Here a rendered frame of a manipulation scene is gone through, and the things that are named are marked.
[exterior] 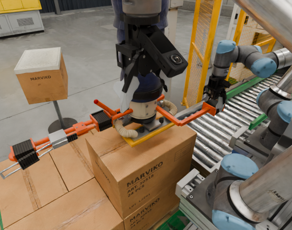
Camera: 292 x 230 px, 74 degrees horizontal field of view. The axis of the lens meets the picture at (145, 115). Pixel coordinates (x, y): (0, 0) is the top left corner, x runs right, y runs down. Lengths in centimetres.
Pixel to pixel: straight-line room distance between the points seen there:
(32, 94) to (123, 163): 154
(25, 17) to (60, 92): 603
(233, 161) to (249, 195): 17
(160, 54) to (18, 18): 785
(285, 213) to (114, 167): 77
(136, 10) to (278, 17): 27
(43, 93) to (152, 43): 205
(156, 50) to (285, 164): 36
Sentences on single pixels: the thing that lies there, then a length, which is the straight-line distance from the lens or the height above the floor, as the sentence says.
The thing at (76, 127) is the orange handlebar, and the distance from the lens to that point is 96.
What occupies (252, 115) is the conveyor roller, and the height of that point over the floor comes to 54.
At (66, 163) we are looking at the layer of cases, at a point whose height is 54.
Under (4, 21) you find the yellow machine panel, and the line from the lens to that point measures 810.
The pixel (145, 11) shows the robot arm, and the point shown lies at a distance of 39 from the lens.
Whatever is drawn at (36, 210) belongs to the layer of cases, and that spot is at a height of 54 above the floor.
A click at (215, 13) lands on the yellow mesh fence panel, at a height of 147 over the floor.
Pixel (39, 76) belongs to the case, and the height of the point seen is 92.
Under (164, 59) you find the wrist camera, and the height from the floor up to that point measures 166.
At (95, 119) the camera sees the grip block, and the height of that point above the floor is 121.
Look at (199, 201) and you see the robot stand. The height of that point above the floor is 104.
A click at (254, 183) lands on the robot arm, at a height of 136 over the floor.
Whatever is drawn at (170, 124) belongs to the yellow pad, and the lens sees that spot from 113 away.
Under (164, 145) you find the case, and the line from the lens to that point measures 119.
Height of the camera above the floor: 179
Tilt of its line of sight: 37 degrees down
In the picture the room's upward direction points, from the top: straight up
